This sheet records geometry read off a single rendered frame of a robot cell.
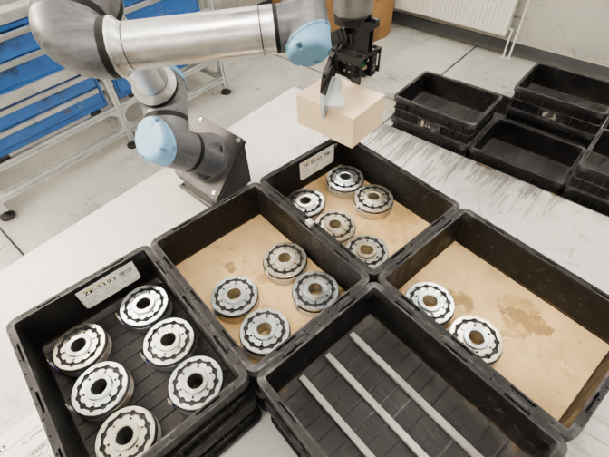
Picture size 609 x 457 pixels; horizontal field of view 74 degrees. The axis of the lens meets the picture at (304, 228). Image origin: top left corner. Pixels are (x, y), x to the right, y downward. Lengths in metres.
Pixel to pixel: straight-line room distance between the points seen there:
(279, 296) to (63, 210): 1.94
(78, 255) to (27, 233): 1.33
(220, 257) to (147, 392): 0.34
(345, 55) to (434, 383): 0.65
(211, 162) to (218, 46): 0.53
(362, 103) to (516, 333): 0.58
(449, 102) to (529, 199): 0.93
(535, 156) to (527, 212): 0.82
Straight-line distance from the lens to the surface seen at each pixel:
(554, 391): 0.93
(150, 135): 1.12
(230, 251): 1.01
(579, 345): 1.00
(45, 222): 2.67
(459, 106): 2.20
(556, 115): 2.23
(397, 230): 1.05
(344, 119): 0.90
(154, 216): 1.35
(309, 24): 0.70
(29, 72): 2.59
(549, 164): 2.16
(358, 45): 0.86
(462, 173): 1.45
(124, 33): 0.76
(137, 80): 1.07
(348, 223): 1.00
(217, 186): 1.24
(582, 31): 3.80
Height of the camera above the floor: 1.61
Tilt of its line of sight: 49 degrees down
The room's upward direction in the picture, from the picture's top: 3 degrees counter-clockwise
